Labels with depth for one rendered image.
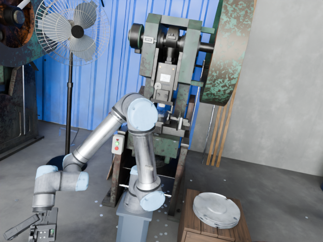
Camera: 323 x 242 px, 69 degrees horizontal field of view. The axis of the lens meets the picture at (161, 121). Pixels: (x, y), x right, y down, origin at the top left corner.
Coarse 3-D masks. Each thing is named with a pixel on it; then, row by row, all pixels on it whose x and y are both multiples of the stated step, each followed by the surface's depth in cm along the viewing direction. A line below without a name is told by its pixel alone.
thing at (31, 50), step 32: (0, 0) 186; (32, 0) 208; (0, 32) 216; (32, 32) 222; (0, 64) 189; (32, 64) 236; (0, 96) 220; (32, 96) 263; (0, 128) 230; (32, 128) 275; (0, 160) 228
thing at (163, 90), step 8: (160, 64) 177; (168, 64) 176; (176, 64) 185; (160, 72) 178; (168, 72) 177; (160, 80) 180; (168, 80) 179; (160, 88) 181; (168, 88) 181; (160, 96) 180; (168, 96) 180
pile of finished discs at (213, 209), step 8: (200, 200) 153; (208, 200) 154; (216, 200) 156; (224, 200) 157; (200, 208) 145; (208, 208) 146; (216, 208) 146; (224, 208) 148; (232, 208) 150; (200, 216) 140; (208, 216) 139; (216, 216) 140; (224, 216) 141; (232, 216) 143; (208, 224) 137; (216, 224) 137; (224, 224) 135; (232, 224) 137
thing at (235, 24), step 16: (224, 0) 139; (240, 0) 139; (224, 16) 136; (240, 16) 135; (208, 32) 183; (224, 32) 136; (240, 32) 135; (224, 48) 137; (240, 48) 136; (208, 64) 238; (224, 64) 140; (240, 64) 139; (192, 80) 196; (208, 80) 148; (224, 80) 146; (208, 96) 161; (224, 96) 157
